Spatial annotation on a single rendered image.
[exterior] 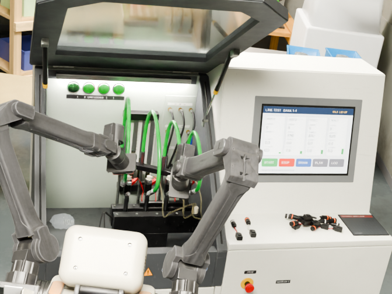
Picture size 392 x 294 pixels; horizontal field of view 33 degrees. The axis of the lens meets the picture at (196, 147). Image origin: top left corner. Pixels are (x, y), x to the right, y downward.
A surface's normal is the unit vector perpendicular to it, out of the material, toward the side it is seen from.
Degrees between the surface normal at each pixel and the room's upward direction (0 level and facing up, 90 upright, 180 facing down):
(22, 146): 0
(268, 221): 0
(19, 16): 90
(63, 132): 63
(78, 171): 90
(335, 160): 76
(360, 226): 0
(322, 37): 90
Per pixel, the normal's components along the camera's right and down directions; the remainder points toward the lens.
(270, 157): 0.26, 0.19
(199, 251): 0.07, 0.61
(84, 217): 0.12, -0.91
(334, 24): 0.00, 0.23
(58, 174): 0.24, 0.42
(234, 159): 0.40, -0.46
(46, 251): 0.84, -0.19
